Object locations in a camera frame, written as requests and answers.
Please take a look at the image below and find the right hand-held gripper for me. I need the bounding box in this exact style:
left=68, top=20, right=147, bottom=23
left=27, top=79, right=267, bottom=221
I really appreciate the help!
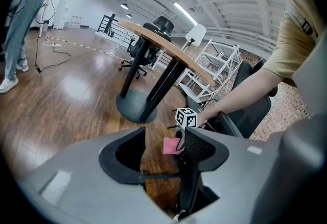
left=175, top=107, right=199, bottom=152

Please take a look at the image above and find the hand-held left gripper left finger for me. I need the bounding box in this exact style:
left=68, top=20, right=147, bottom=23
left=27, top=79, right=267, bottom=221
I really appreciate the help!
left=16, top=127, right=172, bottom=224

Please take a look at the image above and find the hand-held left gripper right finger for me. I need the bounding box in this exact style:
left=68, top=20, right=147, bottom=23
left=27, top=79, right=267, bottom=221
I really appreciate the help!
left=185, top=126, right=294, bottom=224

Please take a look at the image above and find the pink cloth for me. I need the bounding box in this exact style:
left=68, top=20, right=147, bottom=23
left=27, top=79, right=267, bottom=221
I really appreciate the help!
left=163, top=137, right=185, bottom=155

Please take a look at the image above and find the black folding chair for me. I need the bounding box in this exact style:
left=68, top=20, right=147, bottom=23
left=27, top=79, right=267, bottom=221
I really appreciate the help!
left=185, top=94, right=218, bottom=113

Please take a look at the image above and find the round wooden table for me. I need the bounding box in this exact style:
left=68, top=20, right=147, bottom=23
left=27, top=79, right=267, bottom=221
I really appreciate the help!
left=115, top=20, right=217, bottom=124

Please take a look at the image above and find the black mesh office chair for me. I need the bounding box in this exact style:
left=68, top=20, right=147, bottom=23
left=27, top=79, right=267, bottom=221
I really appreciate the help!
left=216, top=58, right=279, bottom=139
left=119, top=15, right=175, bottom=80

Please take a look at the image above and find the white metal shelf unit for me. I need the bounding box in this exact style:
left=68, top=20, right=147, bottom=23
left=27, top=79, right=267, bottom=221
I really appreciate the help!
left=176, top=38, right=243, bottom=103

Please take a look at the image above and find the white-shade brass table lamp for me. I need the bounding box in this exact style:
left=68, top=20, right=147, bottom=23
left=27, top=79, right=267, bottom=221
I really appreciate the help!
left=181, top=24, right=207, bottom=53

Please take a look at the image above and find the long ceiling light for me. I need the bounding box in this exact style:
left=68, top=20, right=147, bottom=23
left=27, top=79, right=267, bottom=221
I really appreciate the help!
left=173, top=2, right=199, bottom=26

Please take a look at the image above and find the person's beige shirt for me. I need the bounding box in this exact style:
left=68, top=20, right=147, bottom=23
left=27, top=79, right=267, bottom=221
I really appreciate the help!
left=262, top=0, right=323, bottom=87

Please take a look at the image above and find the pack of water bottles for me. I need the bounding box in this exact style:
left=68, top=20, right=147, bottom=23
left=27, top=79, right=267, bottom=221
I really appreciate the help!
left=66, top=15, right=82, bottom=29

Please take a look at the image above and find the black floor cable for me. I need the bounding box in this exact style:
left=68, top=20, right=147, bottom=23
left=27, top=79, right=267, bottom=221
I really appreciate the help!
left=34, top=0, right=72, bottom=73

